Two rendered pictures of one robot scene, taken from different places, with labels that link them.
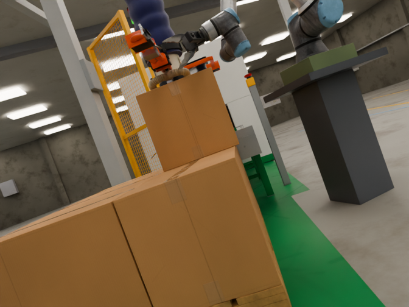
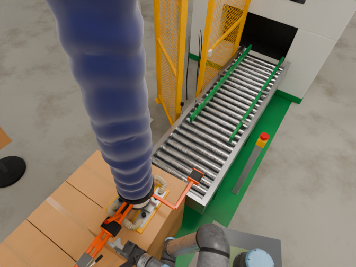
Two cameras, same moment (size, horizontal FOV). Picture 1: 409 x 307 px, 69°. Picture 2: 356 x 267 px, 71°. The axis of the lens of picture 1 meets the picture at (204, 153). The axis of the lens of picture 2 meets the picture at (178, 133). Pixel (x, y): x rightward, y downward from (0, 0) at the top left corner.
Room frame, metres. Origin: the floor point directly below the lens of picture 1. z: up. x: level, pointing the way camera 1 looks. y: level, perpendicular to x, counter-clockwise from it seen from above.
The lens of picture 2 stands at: (1.28, -0.44, 2.57)
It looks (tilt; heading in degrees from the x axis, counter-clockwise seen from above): 53 degrees down; 23
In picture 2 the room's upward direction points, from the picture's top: 4 degrees clockwise
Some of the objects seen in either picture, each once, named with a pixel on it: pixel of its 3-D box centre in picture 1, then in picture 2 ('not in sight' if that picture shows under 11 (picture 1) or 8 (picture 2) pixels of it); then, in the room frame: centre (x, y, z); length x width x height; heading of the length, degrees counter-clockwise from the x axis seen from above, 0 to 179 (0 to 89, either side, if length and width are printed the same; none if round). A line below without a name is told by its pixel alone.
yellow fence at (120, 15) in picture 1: (138, 123); (167, 52); (3.22, 0.56, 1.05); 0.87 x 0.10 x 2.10; 45
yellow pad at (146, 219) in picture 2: not in sight; (150, 206); (1.77, -0.07, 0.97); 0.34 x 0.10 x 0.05; 175
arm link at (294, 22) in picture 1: (304, 27); (256, 266); (1.72, -0.79, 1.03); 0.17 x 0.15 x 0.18; 12
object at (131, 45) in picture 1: (139, 41); not in sight; (1.18, 0.09, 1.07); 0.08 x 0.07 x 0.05; 175
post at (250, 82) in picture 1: (268, 131); (247, 169); (2.65, -0.60, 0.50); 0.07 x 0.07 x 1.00; 83
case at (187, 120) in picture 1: (192, 122); (142, 214); (1.76, 0.00, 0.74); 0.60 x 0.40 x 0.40; 176
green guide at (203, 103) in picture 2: not in sight; (222, 77); (3.68, 0.04, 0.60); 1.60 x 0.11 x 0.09; 173
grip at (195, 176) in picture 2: (213, 67); (195, 177); (2.05, -0.26, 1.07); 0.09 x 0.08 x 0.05; 85
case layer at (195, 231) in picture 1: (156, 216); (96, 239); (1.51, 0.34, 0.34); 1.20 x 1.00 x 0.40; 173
